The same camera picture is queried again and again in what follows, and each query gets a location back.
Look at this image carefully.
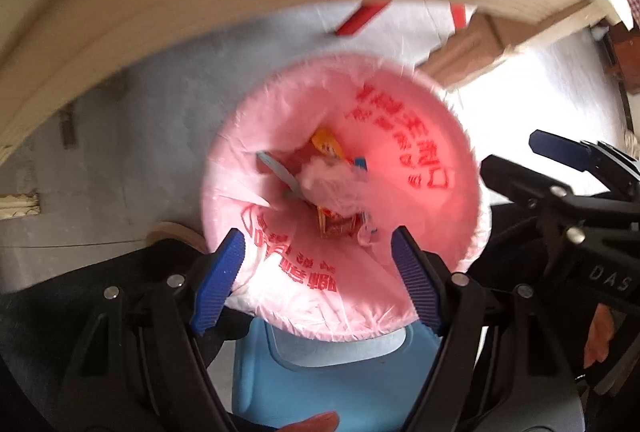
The red plastic object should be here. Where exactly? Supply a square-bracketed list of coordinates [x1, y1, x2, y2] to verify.
[334, 0, 468, 37]

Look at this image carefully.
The beige soled shoe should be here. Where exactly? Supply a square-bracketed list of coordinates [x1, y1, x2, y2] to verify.
[147, 222, 207, 253]

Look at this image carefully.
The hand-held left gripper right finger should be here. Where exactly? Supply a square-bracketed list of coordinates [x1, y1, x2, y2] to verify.
[390, 226, 568, 432]

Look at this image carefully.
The clear plastic wrapper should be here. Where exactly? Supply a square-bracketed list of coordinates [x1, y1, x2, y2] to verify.
[357, 212, 384, 247]

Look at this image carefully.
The person's right hand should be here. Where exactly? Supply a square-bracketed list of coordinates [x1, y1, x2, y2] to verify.
[584, 306, 622, 369]

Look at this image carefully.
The white tissue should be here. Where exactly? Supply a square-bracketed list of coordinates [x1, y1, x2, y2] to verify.
[299, 157, 372, 219]

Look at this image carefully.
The bin with pink bag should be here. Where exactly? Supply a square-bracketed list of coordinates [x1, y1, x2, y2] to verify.
[200, 54, 493, 345]

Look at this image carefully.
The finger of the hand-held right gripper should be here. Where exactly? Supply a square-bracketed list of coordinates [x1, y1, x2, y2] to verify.
[480, 154, 640, 233]
[529, 129, 640, 193]

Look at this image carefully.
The light blue plastic stool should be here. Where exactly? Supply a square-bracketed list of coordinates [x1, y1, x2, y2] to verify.
[232, 314, 451, 432]

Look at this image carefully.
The light blue strip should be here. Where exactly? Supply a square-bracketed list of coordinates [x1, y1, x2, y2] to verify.
[256, 151, 308, 203]

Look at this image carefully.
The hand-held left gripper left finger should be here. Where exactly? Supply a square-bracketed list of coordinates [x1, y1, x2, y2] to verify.
[55, 228, 247, 432]

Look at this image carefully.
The brown wooden cabinet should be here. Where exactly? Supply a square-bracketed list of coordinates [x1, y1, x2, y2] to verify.
[602, 22, 627, 78]

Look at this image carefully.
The yellow packet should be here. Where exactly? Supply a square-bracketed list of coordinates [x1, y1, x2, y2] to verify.
[310, 128, 352, 165]

